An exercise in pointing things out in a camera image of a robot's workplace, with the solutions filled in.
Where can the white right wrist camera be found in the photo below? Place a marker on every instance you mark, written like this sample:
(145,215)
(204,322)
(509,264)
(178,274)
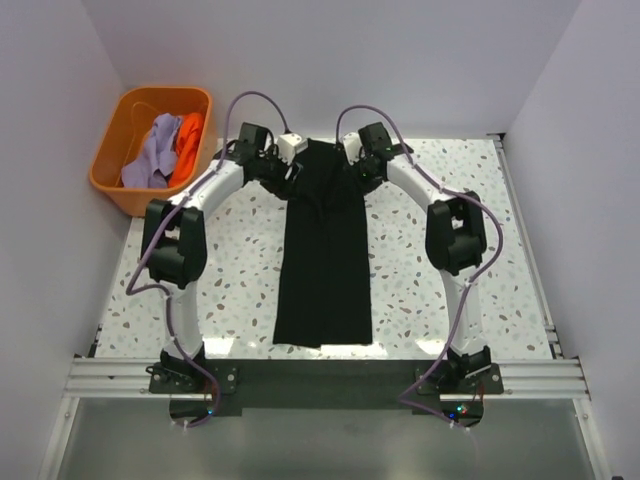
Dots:
(351,143)

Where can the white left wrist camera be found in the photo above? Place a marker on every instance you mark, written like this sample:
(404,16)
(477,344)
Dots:
(289,146)

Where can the lavender t shirt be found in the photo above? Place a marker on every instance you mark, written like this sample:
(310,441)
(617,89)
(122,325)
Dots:
(154,164)

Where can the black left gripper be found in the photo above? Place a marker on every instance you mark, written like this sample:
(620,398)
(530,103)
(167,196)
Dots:
(283,187)

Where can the black t shirt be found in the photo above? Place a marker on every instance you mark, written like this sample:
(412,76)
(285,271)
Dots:
(324,285)

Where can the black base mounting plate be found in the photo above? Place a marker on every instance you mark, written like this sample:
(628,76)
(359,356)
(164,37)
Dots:
(219,388)

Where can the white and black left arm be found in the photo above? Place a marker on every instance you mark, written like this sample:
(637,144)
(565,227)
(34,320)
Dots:
(174,247)

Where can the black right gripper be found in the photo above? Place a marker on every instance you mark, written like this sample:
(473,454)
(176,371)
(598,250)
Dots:
(365,187)

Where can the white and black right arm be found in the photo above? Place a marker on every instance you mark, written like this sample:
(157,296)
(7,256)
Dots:
(455,243)

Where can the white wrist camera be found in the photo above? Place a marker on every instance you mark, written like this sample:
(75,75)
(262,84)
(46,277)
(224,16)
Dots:
(351,143)
(289,146)

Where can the orange t shirt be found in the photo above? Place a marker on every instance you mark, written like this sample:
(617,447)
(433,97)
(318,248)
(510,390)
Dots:
(186,147)

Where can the orange plastic basket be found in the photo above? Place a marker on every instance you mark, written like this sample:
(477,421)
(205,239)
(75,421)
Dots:
(128,129)

